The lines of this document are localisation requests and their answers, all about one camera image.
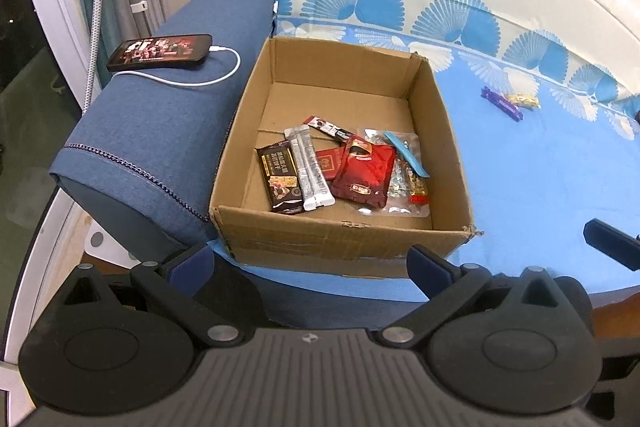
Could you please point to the white plastic clip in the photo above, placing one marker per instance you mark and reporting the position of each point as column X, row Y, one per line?
column 139, row 6

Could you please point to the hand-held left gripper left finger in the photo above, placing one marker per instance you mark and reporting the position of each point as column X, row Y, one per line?
column 192, row 269

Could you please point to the black chocolate bar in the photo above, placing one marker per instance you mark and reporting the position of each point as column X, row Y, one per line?
column 282, row 179

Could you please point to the red black stick packet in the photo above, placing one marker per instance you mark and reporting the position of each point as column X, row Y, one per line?
column 325, row 127

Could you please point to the large red snack packet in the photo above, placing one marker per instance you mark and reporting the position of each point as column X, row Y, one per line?
column 365, row 177

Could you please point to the brown cardboard box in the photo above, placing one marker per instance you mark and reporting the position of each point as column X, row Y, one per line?
column 340, row 247

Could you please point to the blue white printed sheet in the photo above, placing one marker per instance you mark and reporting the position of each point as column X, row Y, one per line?
column 525, row 187

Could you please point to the gold wrapped snack bar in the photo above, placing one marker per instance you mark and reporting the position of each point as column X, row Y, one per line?
column 525, row 100

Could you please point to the small gold red candy bar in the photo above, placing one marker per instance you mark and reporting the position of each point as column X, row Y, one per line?
column 417, row 188

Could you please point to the flat red sachet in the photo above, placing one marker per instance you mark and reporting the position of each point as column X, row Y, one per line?
column 327, row 163

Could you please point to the clear plastic bag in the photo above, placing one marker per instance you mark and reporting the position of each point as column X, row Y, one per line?
column 400, row 207

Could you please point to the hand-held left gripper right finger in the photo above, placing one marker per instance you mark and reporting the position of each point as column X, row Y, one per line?
column 425, row 268

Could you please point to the blue plastic strip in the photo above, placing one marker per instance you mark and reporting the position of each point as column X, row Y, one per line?
column 407, row 154

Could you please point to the purple wrapped snack bar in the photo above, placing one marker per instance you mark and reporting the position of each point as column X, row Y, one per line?
column 500, row 102

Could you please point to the black smartphone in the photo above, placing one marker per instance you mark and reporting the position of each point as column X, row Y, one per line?
column 160, row 52

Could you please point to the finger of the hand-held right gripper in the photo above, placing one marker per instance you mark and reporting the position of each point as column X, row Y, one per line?
column 612, row 244

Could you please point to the silver stick packet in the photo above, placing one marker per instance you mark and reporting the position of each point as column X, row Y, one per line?
column 310, row 172

